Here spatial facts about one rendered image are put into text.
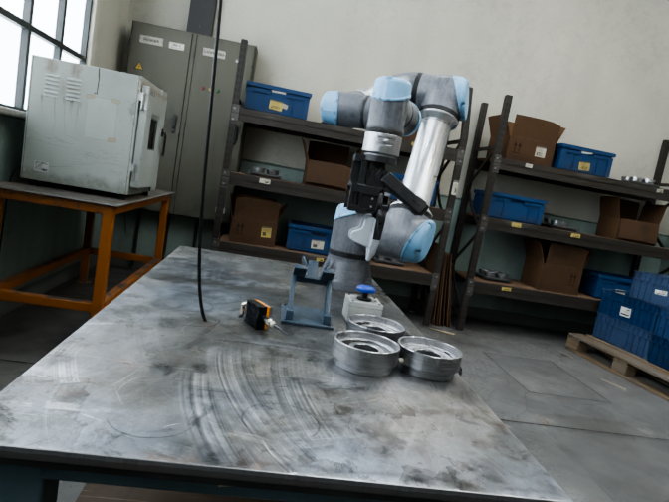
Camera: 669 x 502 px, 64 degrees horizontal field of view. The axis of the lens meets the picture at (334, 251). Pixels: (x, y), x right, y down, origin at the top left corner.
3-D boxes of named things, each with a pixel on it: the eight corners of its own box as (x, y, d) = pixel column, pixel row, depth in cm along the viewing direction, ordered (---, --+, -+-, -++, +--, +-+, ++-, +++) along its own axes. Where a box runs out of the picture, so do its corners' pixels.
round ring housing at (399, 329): (410, 357, 93) (415, 334, 93) (355, 353, 90) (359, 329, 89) (387, 337, 103) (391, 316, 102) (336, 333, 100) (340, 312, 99)
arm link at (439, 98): (373, 259, 146) (424, 87, 158) (427, 271, 141) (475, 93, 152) (363, 246, 135) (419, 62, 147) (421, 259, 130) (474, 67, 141)
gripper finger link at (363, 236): (344, 257, 110) (352, 212, 108) (373, 261, 110) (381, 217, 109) (346, 259, 106) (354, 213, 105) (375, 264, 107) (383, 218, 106)
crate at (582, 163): (583, 178, 499) (588, 154, 496) (610, 179, 462) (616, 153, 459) (533, 168, 489) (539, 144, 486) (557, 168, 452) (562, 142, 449)
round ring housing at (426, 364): (428, 358, 94) (432, 336, 94) (471, 381, 85) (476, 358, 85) (380, 359, 89) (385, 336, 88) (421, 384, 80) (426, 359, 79)
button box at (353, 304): (379, 327, 109) (384, 304, 109) (345, 322, 108) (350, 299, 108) (372, 316, 117) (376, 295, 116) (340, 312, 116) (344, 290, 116)
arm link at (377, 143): (397, 139, 111) (406, 136, 103) (393, 161, 111) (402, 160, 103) (362, 132, 110) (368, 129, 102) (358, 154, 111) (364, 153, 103)
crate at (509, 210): (522, 222, 497) (527, 198, 494) (542, 226, 460) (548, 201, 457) (469, 212, 490) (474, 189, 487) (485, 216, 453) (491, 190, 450)
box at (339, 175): (357, 193, 434) (365, 146, 429) (295, 182, 427) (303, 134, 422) (349, 191, 475) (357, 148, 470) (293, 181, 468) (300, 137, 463)
